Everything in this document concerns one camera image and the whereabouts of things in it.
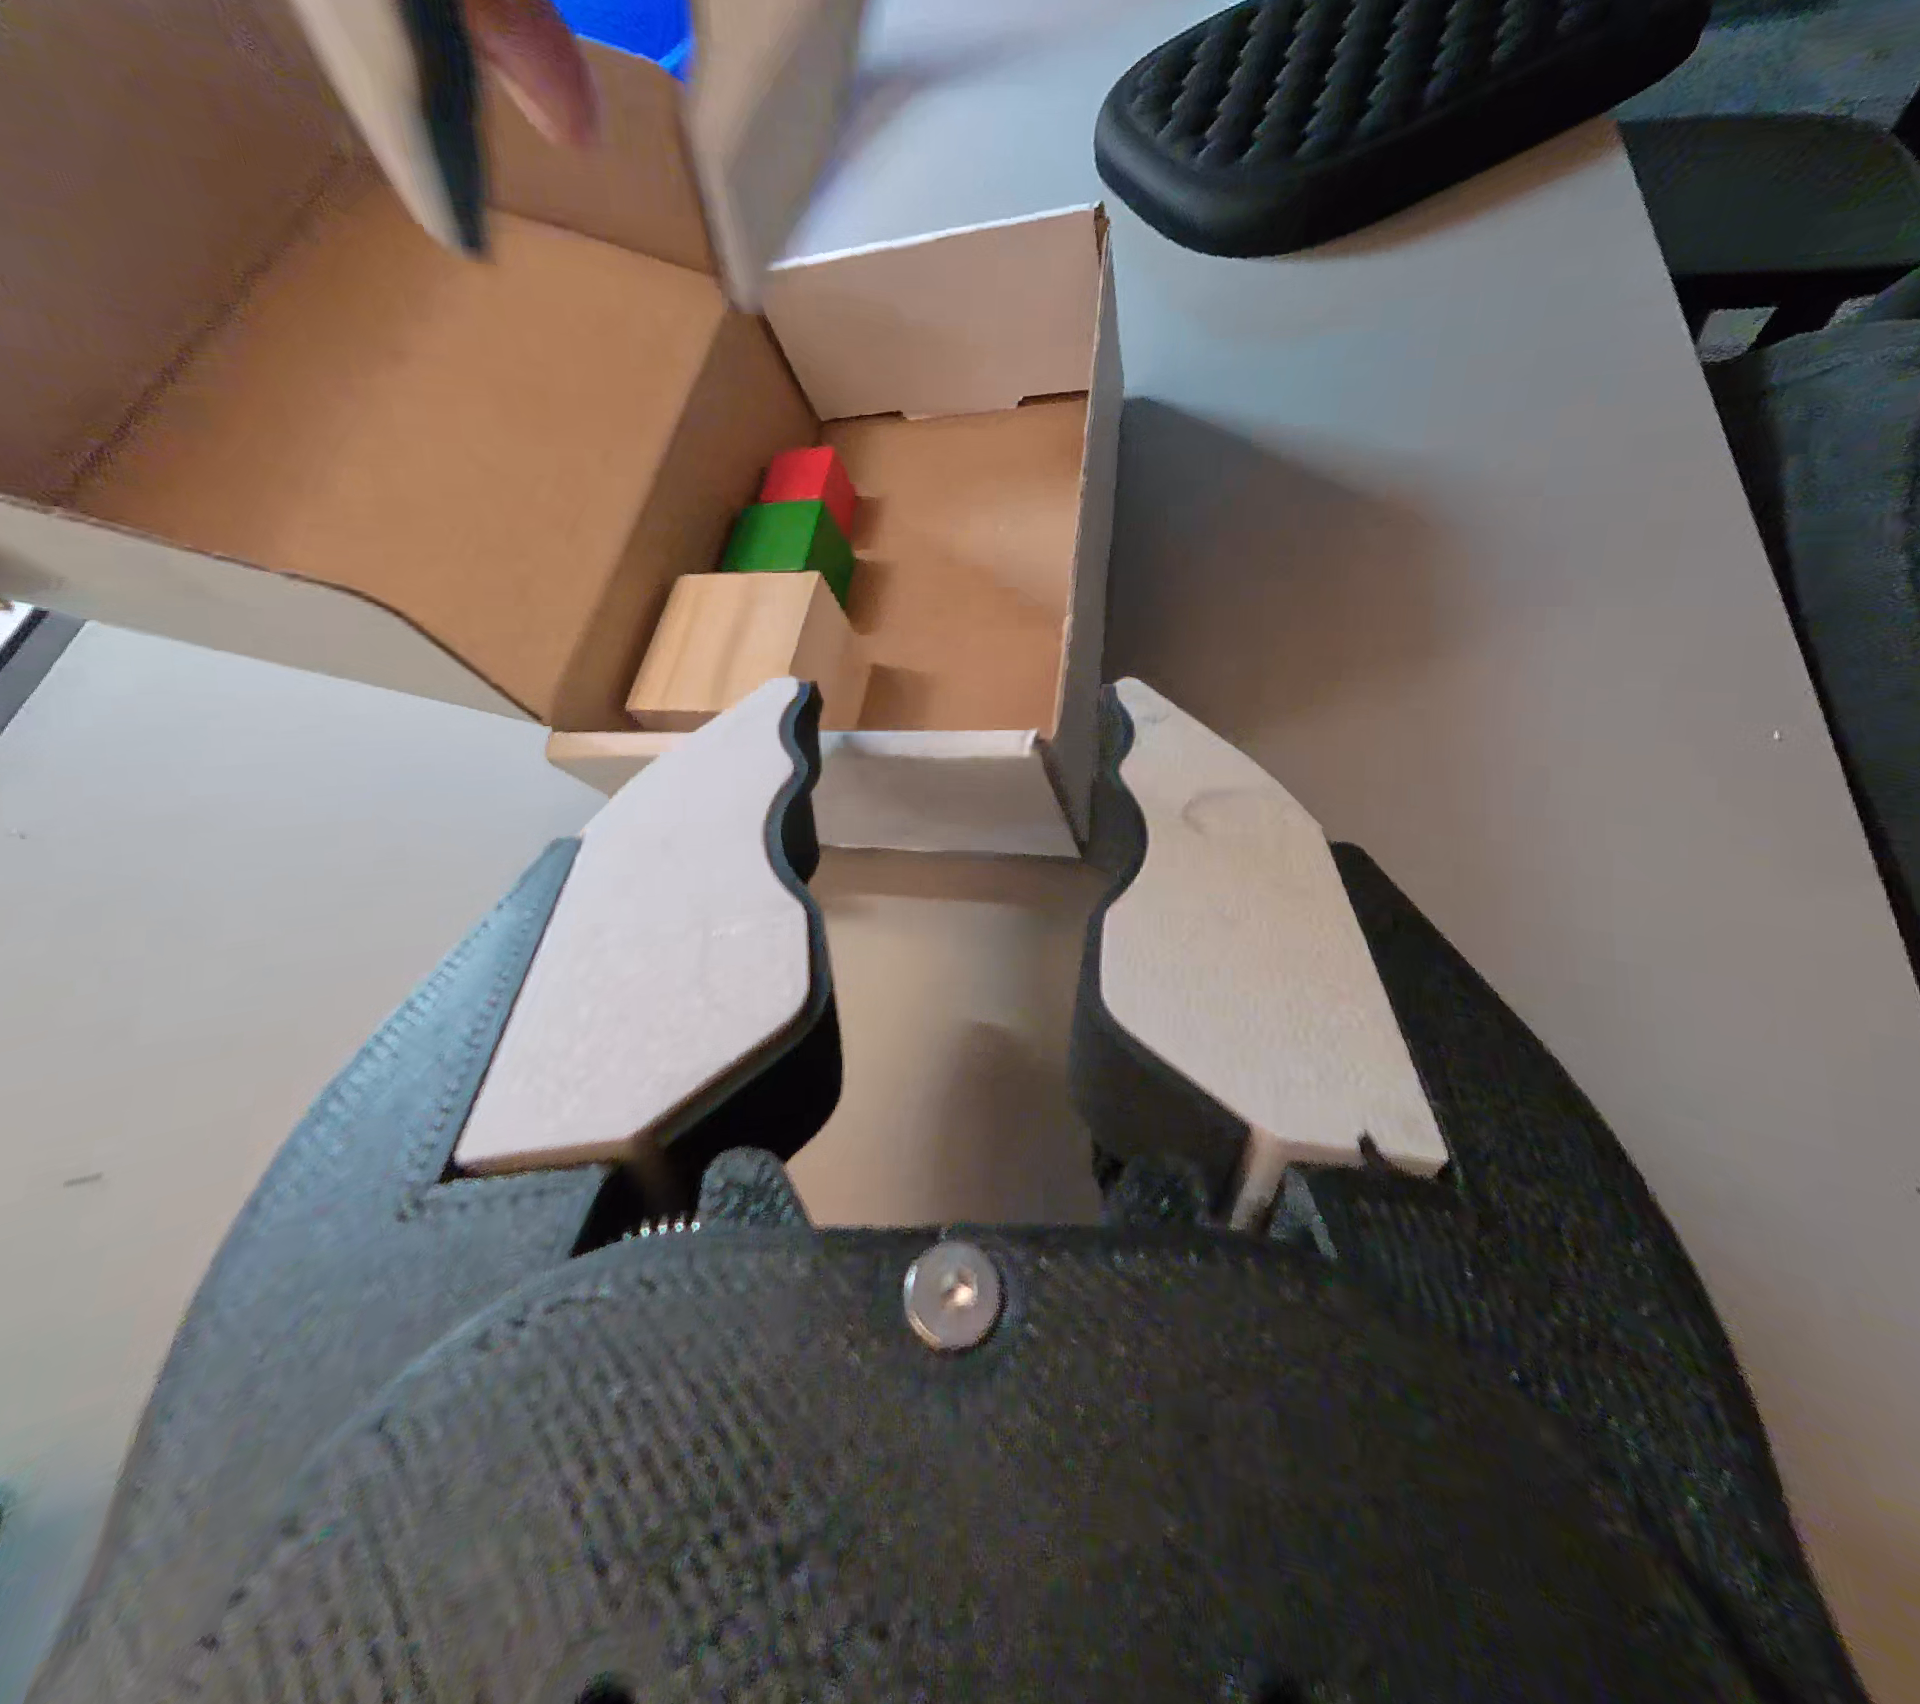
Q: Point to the large green block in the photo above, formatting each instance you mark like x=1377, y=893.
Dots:
x=781, y=534

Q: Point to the person's right hand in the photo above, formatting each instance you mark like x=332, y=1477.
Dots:
x=533, y=62

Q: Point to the white cardboard box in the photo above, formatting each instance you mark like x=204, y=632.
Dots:
x=375, y=415

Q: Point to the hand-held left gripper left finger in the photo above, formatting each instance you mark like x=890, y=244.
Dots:
x=660, y=924

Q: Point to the dark grey chair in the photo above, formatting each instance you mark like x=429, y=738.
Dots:
x=1830, y=534

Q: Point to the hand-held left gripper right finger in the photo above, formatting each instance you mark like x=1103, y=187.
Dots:
x=1244, y=969

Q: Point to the black textured armrest pad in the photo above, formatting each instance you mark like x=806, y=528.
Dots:
x=1394, y=68

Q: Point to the red block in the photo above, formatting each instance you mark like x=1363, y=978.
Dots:
x=802, y=476

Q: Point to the large wooden block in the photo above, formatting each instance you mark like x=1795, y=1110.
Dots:
x=720, y=646

